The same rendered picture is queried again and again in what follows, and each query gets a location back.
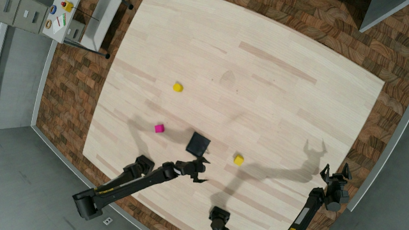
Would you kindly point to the yellow cube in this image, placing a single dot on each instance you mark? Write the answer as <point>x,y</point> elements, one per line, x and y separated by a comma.
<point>238,160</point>

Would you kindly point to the yellow cylinder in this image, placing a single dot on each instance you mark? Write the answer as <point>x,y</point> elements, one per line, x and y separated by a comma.
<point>178,88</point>

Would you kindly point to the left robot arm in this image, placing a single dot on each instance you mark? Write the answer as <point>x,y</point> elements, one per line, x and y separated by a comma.
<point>129,182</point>

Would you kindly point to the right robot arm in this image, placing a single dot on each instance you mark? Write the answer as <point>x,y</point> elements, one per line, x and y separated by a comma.
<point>334,196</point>

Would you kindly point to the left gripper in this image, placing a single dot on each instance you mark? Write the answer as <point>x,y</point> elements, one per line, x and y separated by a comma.
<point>199,160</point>

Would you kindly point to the magenta cube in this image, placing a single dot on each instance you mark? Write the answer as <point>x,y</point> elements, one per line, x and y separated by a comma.
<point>159,128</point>

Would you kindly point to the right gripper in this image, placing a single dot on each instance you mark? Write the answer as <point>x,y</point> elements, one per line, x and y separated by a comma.
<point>336,178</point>

